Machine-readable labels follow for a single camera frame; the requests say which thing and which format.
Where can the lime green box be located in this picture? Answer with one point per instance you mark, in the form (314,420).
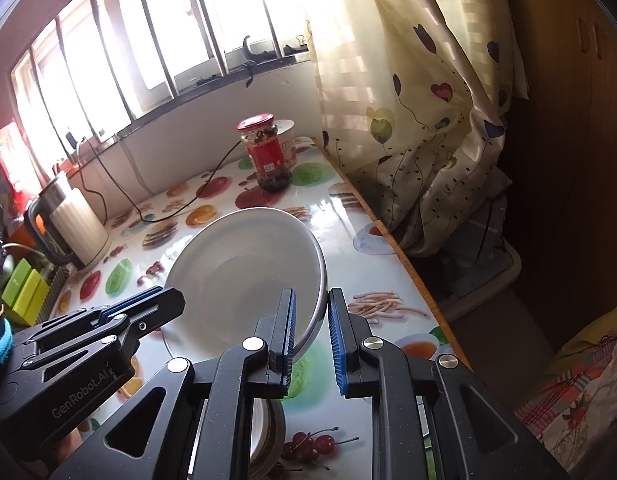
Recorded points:
(31,300)

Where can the chevron patterned box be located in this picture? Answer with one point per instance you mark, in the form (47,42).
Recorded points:
(56,290)

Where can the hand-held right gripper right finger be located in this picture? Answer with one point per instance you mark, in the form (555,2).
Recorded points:
(338,345)

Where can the orange pot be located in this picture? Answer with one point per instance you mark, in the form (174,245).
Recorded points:
(18,235)

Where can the printed blanket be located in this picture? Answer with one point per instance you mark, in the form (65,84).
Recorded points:
(588,410)

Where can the barred window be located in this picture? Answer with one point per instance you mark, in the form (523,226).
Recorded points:
(153,35)

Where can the white paper cup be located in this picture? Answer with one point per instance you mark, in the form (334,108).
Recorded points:
(288,145)

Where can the fruit printed tablecloth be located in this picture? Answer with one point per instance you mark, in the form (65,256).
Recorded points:
(338,225)

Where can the heart printed curtain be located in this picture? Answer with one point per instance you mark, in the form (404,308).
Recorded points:
(413,110)

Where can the red lidded glass jar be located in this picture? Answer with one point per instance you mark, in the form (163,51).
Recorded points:
(268,155)

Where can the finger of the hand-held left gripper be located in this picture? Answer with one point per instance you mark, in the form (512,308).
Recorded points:
(131,330)
(133,300)

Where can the yellow cloth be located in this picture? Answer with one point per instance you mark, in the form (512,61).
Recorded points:
(598,325)

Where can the clear plastic storage box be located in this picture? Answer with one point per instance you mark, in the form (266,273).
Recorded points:
(478,280)

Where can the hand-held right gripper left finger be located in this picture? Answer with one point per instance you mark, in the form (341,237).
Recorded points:
(288,340)

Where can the plain ceramic plate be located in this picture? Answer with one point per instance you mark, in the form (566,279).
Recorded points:
(238,270)

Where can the patterned white plate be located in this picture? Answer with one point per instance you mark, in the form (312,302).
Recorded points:
(268,435)

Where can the wooden cabinet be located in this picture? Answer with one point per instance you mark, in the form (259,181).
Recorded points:
(578,160)

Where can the white electric kettle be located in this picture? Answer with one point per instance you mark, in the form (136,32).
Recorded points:
(78,225)

